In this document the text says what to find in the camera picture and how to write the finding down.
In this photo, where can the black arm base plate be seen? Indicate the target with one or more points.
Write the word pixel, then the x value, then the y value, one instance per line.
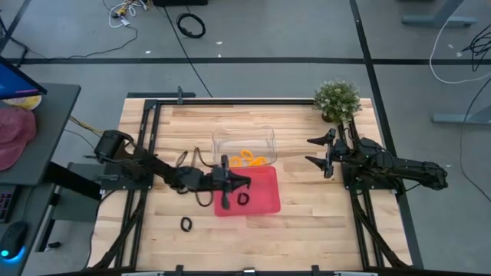
pixel 126 186
pixel 383 186

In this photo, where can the clear plastic bin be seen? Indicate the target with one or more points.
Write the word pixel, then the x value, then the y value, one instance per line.
pixel 238 140

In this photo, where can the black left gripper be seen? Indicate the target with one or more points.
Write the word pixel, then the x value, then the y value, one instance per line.
pixel 225 180

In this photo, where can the dark grey side desk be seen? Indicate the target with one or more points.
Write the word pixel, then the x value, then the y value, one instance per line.
pixel 50 126

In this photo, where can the black computer mouse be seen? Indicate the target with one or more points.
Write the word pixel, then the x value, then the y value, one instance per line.
pixel 13 239

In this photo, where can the small potted green plant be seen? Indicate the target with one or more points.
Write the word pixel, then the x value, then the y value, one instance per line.
pixel 337 99

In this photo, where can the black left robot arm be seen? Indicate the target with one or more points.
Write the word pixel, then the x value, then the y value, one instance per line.
pixel 161 168

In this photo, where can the black box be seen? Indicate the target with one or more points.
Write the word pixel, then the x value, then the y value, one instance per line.
pixel 180 2

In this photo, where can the black desk leg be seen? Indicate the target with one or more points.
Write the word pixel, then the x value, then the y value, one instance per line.
pixel 48 222

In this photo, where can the dark computer keyboard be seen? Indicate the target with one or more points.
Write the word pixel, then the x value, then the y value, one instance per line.
pixel 5 203

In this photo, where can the pink cap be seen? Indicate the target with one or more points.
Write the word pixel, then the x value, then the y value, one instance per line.
pixel 15 134

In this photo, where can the pink translucent plastic bin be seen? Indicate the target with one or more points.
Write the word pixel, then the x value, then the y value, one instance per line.
pixel 264 195

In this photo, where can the computer monitor with blue screen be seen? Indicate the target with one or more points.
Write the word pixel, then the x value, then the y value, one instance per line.
pixel 15 82

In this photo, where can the grey desk foot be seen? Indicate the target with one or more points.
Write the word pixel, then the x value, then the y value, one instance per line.
pixel 437 20
pixel 460 118

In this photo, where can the black aluminium table frame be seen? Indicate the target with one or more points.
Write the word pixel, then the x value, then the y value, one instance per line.
pixel 245 102

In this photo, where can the pale yellow round object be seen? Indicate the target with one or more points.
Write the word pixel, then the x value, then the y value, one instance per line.
pixel 27 102

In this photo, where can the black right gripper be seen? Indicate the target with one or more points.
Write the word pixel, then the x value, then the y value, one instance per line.
pixel 335 153

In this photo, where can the small black floor object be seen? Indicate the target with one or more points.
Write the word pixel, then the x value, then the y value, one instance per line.
pixel 54 245

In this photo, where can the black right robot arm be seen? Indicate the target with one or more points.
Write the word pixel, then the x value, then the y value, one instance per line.
pixel 403 168

